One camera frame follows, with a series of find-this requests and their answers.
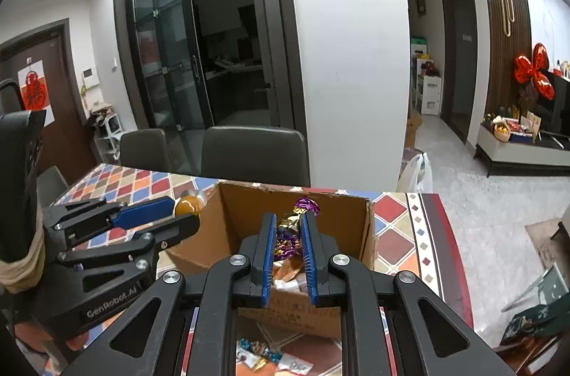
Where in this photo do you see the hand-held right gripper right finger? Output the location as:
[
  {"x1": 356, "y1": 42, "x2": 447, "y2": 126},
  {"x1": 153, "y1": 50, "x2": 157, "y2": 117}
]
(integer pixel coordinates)
[{"x1": 300, "y1": 211, "x2": 504, "y2": 376}]

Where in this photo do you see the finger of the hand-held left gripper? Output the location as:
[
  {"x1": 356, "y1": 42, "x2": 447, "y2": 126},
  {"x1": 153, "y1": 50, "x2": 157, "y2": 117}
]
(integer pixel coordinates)
[
  {"x1": 43, "y1": 196, "x2": 176, "y2": 241},
  {"x1": 57, "y1": 214, "x2": 201, "y2": 266}
]

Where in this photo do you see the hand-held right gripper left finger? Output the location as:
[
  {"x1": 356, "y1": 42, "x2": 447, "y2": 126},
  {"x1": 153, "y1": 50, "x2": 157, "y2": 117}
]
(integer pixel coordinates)
[{"x1": 60, "y1": 213, "x2": 278, "y2": 376}]

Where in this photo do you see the gold snack packet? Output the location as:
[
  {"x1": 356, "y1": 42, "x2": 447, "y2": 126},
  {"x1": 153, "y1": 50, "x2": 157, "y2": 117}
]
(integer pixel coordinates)
[{"x1": 271, "y1": 258, "x2": 309, "y2": 284}]

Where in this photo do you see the shiny foil candy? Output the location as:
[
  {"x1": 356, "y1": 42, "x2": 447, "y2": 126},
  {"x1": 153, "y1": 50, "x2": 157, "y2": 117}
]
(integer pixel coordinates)
[{"x1": 274, "y1": 197, "x2": 320, "y2": 263}]

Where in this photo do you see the round gold candy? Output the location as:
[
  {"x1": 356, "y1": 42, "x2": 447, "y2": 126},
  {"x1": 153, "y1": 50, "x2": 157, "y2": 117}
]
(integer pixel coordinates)
[{"x1": 173, "y1": 190, "x2": 208, "y2": 219}]

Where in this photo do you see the brown cardboard box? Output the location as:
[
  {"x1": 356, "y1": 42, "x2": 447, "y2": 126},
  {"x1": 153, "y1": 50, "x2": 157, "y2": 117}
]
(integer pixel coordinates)
[{"x1": 165, "y1": 181, "x2": 378, "y2": 340}]

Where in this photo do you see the grey dining chair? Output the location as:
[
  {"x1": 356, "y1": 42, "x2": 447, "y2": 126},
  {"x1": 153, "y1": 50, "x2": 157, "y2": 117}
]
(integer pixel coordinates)
[
  {"x1": 120, "y1": 129, "x2": 172, "y2": 173},
  {"x1": 38, "y1": 166, "x2": 70, "y2": 208},
  {"x1": 200, "y1": 126, "x2": 311, "y2": 186}
]

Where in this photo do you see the small white shelf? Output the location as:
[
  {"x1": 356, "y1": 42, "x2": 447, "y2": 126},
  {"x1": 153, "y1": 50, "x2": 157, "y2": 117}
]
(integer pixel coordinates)
[{"x1": 91, "y1": 102, "x2": 124, "y2": 164}]

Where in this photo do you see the blue foil candy packet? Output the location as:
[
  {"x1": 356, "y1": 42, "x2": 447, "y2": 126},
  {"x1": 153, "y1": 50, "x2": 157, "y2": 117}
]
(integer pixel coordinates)
[{"x1": 238, "y1": 338, "x2": 284, "y2": 363}]

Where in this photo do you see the colourful checked tablecloth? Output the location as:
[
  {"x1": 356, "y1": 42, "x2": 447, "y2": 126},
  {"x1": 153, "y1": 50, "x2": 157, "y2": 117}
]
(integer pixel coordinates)
[{"x1": 49, "y1": 162, "x2": 473, "y2": 376}]

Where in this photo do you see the white plastic bag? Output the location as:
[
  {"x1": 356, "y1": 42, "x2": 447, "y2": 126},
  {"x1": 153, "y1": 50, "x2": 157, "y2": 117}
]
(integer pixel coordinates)
[{"x1": 398, "y1": 152, "x2": 434, "y2": 194}]

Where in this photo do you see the brown entrance door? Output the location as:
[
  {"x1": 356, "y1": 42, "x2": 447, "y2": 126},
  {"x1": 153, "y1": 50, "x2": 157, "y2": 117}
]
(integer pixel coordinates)
[{"x1": 0, "y1": 19, "x2": 86, "y2": 128}]

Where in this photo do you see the red door poster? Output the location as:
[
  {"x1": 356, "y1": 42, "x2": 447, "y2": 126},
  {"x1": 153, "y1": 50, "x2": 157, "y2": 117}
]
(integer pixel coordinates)
[{"x1": 18, "y1": 62, "x2": 55, "y2": 124}]

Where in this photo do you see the dark sliding glass door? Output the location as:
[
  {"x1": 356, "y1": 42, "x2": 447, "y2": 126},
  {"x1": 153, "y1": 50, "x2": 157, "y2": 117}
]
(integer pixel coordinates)
[{"x1": 113, "y1": 0, "x2": 309, "y2": 133}]

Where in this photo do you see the white drawer unit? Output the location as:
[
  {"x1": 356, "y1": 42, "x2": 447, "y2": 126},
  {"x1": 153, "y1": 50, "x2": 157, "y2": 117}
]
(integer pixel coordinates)
[{"x1": 414, "y1": 58, "x2": 443, "y2": 115}]

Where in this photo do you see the fruit basket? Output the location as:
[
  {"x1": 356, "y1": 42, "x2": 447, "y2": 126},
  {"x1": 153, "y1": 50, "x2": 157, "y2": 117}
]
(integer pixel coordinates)
[{"x1": 492, "y1": 118, "x2": 513, "y2": 142}]

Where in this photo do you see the green bag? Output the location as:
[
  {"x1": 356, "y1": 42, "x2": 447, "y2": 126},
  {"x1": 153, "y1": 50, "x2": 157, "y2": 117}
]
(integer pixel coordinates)
[{"x1": 499, "y1": 305, "x2": 567, "y2": 351}]

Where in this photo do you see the white low tv cabinet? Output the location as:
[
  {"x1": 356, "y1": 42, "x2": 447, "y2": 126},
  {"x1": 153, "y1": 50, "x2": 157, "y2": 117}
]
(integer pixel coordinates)
[{"x1": 473, "y1": 122, "x2": 570, "y2": 177}]

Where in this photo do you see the dark hallway door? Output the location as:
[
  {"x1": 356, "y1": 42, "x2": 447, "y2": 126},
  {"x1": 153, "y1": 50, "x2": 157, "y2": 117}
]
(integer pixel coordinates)
[{"x1": 440, "y1": 0, "x2": 476, "y2": 143}]

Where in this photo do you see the red bow balloon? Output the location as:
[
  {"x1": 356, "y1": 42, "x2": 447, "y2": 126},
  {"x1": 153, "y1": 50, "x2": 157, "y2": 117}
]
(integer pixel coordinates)
[{"x1": 512, "y1": 43, "x2": 556, "y2": 100}]

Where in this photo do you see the black television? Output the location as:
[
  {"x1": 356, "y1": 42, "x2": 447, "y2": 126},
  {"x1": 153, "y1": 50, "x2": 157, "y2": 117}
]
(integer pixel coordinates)
[{"x1": 534, "y1": 71, "x2": 570, "y2": 137}]

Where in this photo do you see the wood slat wall panel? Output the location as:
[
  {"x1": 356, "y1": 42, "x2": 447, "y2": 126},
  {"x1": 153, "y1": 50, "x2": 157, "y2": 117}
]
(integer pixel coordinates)
[{"x1": 474, "y1": 0, "x2": 533, "y2": 115}]

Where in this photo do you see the gold wall ornament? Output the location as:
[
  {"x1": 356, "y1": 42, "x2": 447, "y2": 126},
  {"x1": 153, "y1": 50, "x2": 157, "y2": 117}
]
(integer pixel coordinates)
[{"x1": 501, "y1": 0, "x2": 518, "y2": 37}]

